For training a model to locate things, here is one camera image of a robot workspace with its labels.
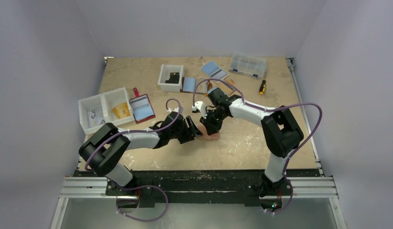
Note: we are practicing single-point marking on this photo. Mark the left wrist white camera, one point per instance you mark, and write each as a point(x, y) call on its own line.
point(178, 109)

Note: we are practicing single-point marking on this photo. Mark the red card holder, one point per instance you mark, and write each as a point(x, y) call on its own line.
point(141, 106)

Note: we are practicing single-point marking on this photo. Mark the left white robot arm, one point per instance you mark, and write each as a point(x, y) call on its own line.
point(104, 149)

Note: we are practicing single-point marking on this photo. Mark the pink card holder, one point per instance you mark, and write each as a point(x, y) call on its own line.
point(205, 136)

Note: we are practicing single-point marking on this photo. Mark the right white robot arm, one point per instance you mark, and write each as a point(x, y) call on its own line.
point(281, 131)

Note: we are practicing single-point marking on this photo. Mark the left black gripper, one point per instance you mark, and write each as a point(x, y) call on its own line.
point(187, 136)

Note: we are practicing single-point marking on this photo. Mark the brown open card holder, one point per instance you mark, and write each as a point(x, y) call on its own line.
point(189, 85)

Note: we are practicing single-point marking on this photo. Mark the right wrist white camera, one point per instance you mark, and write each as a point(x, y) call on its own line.
point(199, 107)

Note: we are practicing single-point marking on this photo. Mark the white card holder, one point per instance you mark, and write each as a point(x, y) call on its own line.
point(214, 71)

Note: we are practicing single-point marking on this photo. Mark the black object in box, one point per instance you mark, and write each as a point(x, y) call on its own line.
point(174, 78)

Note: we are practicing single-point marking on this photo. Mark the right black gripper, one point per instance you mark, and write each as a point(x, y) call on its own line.
point(210, 125)

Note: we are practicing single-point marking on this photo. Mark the aluminium frame rail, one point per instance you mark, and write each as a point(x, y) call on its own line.
point(89, 187)

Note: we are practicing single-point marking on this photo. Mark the wrist white camera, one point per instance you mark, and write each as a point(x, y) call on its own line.
point(199, 107)
point(178, 109)

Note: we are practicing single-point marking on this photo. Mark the yellow black screwdriver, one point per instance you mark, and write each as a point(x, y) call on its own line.
point(262, 88)

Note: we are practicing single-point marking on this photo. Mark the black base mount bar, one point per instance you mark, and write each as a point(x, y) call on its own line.
point(213, 187)

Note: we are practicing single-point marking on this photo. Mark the small white square box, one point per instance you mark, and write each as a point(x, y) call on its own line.
point(165, 70)

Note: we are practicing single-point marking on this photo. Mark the printed card in bin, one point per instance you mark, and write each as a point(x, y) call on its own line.
point(96, 117)

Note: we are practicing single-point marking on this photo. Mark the orange card holder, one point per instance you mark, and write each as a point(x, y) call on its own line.
point(226, 87)

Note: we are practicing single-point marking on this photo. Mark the clear plastic organizer box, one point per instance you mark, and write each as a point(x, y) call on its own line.
point(248, 65)

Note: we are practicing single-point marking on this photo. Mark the orange card in bin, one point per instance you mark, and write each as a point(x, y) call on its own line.
point(121, 111)

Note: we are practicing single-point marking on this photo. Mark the white two-compartment bin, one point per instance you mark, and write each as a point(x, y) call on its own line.
point(107, 101)

